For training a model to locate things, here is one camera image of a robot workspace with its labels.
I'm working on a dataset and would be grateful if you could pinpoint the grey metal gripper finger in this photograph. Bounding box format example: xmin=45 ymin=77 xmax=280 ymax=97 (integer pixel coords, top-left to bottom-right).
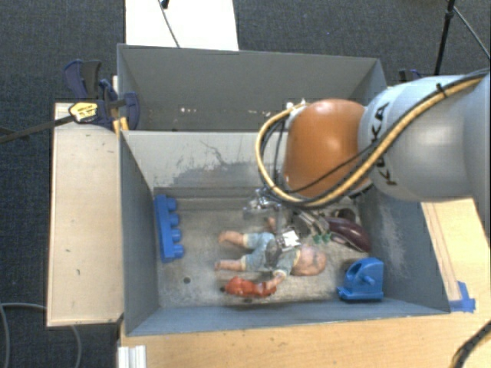
xmin=265 ymin=229 xmax=302 ymax=271

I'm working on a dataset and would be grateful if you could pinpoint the baby doll in blue clothes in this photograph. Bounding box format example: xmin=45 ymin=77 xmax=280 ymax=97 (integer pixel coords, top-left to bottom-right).
xmin=213 ymin=229 xmax=328 ymax=291

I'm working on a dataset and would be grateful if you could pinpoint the red toy figure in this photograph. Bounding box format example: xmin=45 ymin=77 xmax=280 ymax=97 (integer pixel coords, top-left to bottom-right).
xmin=219 ymin=275 xmax=278 ymax=303

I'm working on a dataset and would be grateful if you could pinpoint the dark purple toy eggplant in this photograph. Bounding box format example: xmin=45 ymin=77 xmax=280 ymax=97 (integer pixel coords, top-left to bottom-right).
xmin=325 ymin=215 xmax=373 ymax=254

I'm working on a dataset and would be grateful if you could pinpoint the blue toy cash register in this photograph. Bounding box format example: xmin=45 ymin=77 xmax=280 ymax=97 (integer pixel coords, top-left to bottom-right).
xmin=336 ymin=257 xmax=385 ymax=304

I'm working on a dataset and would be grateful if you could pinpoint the blue studded toy block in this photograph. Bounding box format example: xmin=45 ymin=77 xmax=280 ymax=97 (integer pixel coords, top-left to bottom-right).
xmin=153 ymin=194 xmax=186 ymax=265

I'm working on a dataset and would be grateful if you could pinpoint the grey metal bin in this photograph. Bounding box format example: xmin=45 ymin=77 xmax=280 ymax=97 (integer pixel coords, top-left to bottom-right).
xmin=116 ymin=43 xmax=452 ymax=337

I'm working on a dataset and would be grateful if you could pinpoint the pale wood flat board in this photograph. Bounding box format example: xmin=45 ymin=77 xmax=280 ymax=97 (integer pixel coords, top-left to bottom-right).
xmin=46 ymin=102 xmax=125 ymax=327

